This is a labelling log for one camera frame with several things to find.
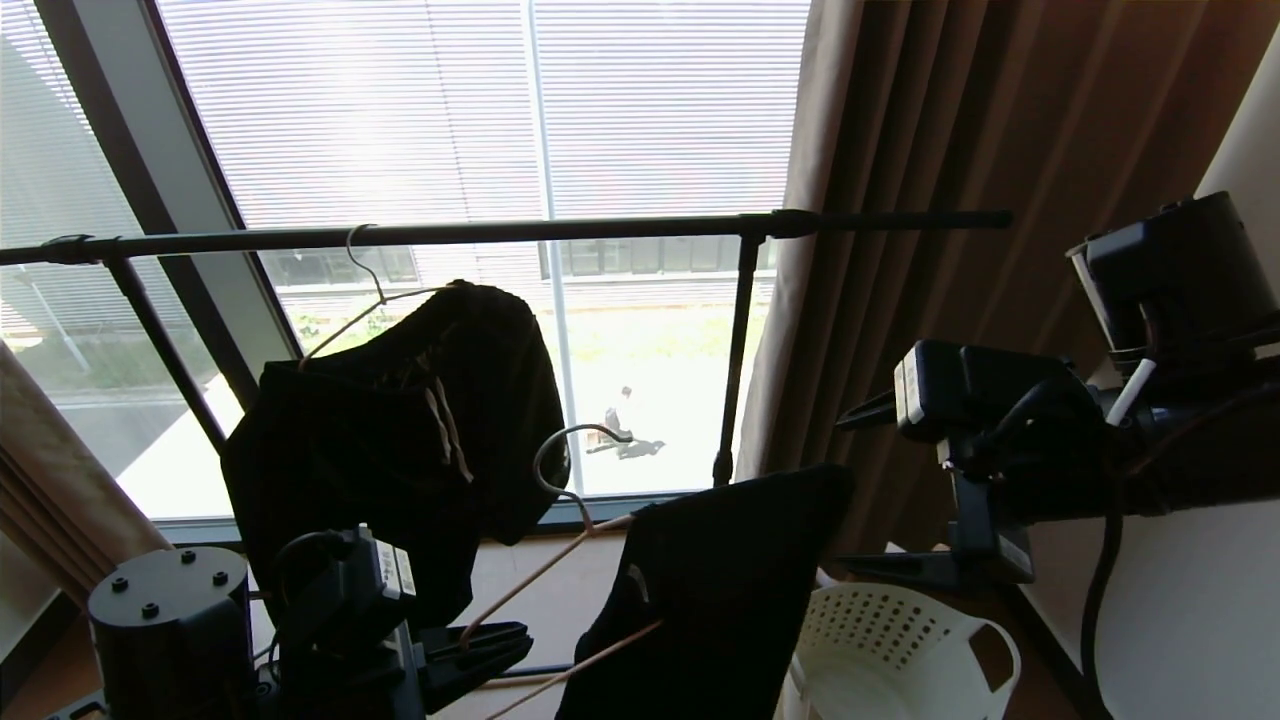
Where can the brown curtain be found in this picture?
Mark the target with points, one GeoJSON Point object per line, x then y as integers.
{"type": "Point", "coordinates": [60, 500]}
{"type": "Point", "coordinates": [950, 150]}

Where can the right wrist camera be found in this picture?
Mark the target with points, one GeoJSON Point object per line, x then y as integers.
{"type": "Point", "coordinates": [925, 390]}

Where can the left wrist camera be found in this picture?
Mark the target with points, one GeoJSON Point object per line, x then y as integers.
{"type": "Point", "coordinates": [370, 580]}

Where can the black clothes rack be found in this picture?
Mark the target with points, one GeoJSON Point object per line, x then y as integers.
{"type": "Point", "coordinates": [600, 228]}

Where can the pink clothes hanger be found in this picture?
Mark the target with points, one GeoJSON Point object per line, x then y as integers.
{"type": "Point", "coordinates": [530, 580]}
{"type": "Point", "coordinates": [380, 292]}

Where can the black garment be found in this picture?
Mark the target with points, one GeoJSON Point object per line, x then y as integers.
{"type": "Point", "coordinates": [720, 600]}
{"type": "Point", "coordinates": [380, 450]}

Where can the white laundry basket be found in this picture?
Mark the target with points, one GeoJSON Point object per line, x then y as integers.
{"type": "Point", "coordinates": [900, 650]}

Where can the window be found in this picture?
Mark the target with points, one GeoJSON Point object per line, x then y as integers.
{"type": "Point", "coordinates": [400, 120]}

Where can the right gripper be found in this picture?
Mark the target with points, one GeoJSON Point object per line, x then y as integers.
{"type": "Point", "coordinates": [1030, 430]}

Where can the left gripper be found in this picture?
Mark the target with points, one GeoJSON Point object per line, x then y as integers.
{"type": "Point", "coordinates": [340, 680]}

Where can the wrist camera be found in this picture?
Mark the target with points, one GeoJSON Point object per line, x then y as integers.
{"type": "Point", "coordinates": [925, 390]}
{"type": "Point", "coordinates": [370, 580]}

